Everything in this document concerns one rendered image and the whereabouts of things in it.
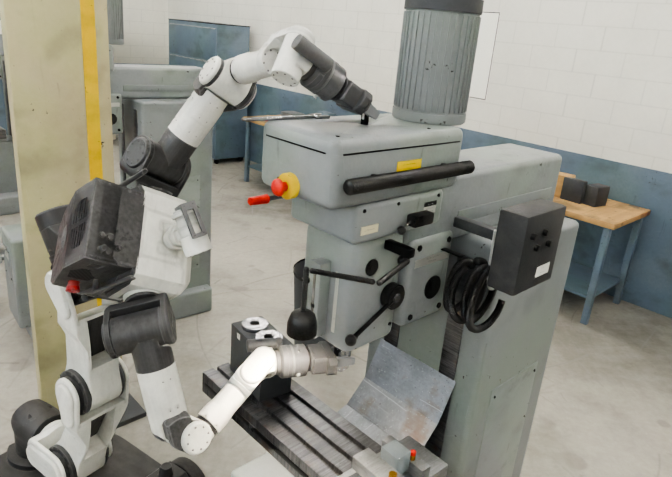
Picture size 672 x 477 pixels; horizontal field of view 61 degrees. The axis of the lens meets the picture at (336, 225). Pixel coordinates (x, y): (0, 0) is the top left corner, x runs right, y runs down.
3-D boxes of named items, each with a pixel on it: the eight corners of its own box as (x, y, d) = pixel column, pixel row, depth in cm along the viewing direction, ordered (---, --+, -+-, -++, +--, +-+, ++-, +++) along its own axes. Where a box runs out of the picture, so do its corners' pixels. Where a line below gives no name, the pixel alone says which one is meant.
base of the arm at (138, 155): (110, 180, 147) (138, 183, 140) (124, 133, 149) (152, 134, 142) (156, 198, 159) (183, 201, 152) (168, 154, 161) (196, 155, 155)
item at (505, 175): (409, 254, 151) (419, 181, 144) (349, 229, 166) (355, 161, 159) (553, 209, 204) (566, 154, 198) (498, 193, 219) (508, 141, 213)
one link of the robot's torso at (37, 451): (26, 467, 194) (23, 435, 190) (80, 436, 210) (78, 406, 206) (62, 497, 184) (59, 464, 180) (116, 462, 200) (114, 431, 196)
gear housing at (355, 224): (353, 247, 133) (358, 206, 130) (288, 217, 149) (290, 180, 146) (441, 224, 155) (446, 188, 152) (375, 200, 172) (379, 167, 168)
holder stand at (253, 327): (259, 402, 188) (261, 349, 182) (229, 369, 205) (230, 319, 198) (290, 392, 195) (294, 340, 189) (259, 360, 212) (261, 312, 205)
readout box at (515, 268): (516, 299, 141) (533, 218, 134) (485, 286, 147) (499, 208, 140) (555, 280, 154) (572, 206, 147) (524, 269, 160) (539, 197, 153)
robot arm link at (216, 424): (252, 405, 147) (199, 468, 137) (231, 398, 155) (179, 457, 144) (230, 376, 143) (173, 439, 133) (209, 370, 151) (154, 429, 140)
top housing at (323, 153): (329, 214, 123) (335, 138, 117) (256, 184, 140) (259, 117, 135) (458, 187, 154) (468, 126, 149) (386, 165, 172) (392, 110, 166)
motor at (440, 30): (434, 127, 144) (453, -10, 134) (376, 114, 158) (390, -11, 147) (479, 123, 158) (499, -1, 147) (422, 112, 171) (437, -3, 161)
